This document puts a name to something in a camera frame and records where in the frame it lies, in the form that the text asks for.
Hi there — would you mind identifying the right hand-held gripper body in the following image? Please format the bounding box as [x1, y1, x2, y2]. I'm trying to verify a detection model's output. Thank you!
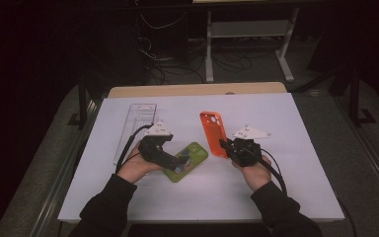
[228, 124, 272, 167]

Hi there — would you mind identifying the orange phone case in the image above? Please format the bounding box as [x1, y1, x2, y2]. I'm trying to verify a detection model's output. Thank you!
[199, 111, 230, 160]

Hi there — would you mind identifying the green clown phone case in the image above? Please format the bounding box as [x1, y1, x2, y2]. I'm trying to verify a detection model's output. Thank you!
[163, 141, 209, 184]

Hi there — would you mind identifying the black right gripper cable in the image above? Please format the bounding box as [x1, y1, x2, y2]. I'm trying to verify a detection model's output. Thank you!
[259, 148, 289, 198]

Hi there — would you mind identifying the black metal stand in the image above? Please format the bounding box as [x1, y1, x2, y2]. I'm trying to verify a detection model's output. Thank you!
[347, 63, 377, 128]

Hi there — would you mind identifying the person's right hand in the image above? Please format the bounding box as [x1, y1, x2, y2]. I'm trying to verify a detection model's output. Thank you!
[231, 154, 272, 193]

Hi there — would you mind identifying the tangle of floor cables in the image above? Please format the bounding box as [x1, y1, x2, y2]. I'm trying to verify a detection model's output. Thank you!
[136, 11, 267, 85]

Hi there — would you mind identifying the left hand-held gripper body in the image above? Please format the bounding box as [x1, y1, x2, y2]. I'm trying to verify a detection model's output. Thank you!
[138, 120, 182, 171]

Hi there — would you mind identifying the person's left hand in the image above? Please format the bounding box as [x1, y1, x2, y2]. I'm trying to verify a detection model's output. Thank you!
[116, 144, 166, 185]

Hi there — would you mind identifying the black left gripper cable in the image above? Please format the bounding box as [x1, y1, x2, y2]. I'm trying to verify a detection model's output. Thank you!
[114, 123, 154, 175]

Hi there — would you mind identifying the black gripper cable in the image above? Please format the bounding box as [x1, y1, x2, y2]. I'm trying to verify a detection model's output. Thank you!
[114, 123, 154, 175]
[259, 148, 289, 198]

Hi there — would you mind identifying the clear plastic rack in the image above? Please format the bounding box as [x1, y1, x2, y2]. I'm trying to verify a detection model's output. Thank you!
[113, 103, 160, 166]

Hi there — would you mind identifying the metal floor rail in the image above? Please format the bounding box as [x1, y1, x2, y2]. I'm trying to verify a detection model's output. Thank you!
[29, 98, 101, 237]
[334, 95, 379, 206]

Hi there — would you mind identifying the white metal desk frame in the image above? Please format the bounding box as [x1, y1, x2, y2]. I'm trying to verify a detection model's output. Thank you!
[204, 7, 300, 84]

